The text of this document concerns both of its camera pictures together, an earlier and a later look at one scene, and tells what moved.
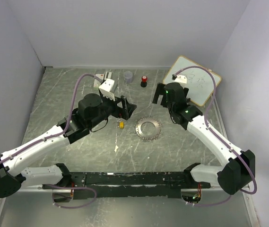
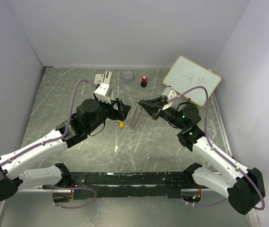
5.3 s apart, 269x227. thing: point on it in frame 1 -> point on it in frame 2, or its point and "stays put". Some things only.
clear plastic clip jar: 128,76 stays put
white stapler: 108,74 stays put
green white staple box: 97,82 stays put
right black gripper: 160,91 -> 156,103
